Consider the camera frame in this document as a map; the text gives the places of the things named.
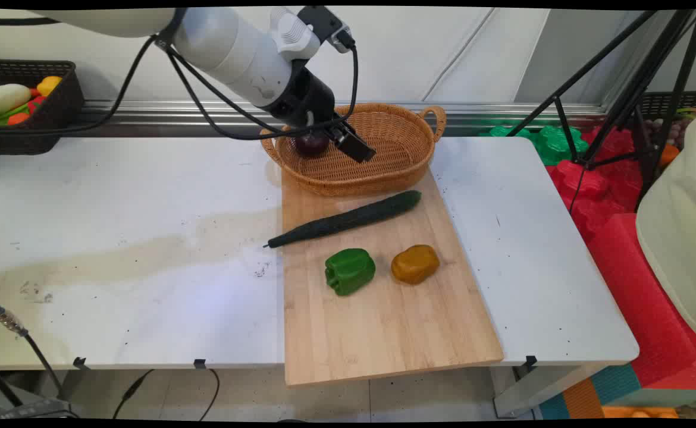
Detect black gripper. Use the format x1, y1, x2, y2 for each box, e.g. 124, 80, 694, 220
262, 64, 377, 163

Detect dark green toy cucumber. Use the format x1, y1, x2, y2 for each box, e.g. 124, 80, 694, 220
264, 190, 422, 249

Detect purple toy onion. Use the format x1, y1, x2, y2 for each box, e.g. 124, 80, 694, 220
295, 131, 331, 158

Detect oval wicker basket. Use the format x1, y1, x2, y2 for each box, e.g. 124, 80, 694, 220
260, 103, 447, 197

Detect green toy bell pepper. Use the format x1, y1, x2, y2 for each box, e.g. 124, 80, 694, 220
324, 248, 377, 297

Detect yellow toy bell pepper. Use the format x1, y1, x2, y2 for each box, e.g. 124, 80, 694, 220
390, 244, 441, 285

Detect wooden cutting board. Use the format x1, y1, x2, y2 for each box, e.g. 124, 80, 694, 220
281, 168, 505, 387

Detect black plastic storage basket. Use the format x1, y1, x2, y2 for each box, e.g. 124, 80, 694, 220
0, 59, 85, 156

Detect purple toy grapes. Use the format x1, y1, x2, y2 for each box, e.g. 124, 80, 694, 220
644, 118, 685, 148

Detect white toy radish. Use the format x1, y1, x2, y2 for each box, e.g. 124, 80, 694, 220
0, 83, 32, 117

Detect green toy bean pod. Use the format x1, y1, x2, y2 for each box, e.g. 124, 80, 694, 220
0, 103, 30, 126

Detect black mesh crate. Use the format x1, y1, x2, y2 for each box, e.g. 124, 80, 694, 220
638, 90, 696, 121

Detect cream fabric cover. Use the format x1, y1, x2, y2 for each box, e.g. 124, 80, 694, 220
635, 104, 696, 347

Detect teal and orange foam mat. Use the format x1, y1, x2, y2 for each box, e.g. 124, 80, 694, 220
537, 363, 644, 420

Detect black device with buttons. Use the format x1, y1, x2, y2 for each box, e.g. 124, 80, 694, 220
0, 398, 80, 420

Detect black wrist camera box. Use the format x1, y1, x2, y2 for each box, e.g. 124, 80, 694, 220
297, 6, 356, 54

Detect black looped camera cable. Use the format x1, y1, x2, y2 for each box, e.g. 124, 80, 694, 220
167, 43, 360, 141

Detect black hanging arm cable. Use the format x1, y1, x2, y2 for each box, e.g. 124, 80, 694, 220
0, 36, 158, 137

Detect black cable under table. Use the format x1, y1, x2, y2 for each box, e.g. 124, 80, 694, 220
112, 369, 221, 421

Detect black camera tripod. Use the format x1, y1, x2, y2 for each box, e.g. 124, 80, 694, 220
506, 8, 696, 212

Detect black cable with metal connector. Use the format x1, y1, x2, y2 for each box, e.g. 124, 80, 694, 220
0, 296, 64, 394

